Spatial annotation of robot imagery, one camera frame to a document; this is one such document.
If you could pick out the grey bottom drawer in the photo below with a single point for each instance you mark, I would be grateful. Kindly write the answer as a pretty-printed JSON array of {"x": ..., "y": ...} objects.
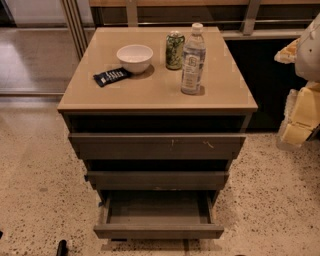
[{"x": 157, "y": 215}]

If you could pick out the grey drawer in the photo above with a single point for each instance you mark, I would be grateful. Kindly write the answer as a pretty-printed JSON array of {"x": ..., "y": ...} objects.
[
  {"x": 158, "y": 180},
  {"x": 104, "y": 146},
  {"x": 157, "y": 215}
]

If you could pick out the grey middle drawer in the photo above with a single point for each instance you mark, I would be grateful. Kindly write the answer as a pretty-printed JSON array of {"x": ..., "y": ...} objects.
[{"x": 158, "y": 180}]

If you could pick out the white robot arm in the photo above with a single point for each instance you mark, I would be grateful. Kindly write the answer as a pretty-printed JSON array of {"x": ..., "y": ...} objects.
[{"x": 304, "y": 53}]

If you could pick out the metal window frame rail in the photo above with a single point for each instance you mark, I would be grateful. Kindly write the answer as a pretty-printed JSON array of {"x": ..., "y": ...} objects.
[{"x": 237, "y": 19}]

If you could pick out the grey top drawer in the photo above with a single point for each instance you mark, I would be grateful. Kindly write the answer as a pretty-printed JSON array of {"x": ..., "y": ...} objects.
[{"x": 104, "y": 146}]

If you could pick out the black object at floor edge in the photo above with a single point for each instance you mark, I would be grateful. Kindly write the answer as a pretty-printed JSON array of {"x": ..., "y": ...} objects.
[{"x": 62, "y": 248}]

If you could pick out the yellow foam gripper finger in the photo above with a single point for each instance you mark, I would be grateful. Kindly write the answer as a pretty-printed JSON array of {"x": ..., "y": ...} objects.
[{"x": 294, "y": 135}]

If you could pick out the dark blue snack packet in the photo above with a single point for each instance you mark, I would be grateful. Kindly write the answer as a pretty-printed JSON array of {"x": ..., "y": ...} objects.
[{"x": 111, "y": 76}]

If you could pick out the brown drawer cabinet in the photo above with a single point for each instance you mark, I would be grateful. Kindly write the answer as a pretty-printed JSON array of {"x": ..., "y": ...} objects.
[{"x": 153, "y": 103}]

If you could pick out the green drink can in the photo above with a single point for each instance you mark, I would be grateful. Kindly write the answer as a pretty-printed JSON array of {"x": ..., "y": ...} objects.
[{"x": 174, "y": 48}]

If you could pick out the white ceramic bowl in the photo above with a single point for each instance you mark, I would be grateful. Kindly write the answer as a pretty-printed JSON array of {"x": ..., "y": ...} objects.
[{"x": 135, "y": 58}]

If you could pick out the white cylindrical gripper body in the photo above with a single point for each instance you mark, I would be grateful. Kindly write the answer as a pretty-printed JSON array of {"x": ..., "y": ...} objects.
[{"x": 309, "y": 55}]

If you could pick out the clear plastic water bottle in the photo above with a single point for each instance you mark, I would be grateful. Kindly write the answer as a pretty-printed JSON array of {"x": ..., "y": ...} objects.
[{"x": 194, "y": 52}]

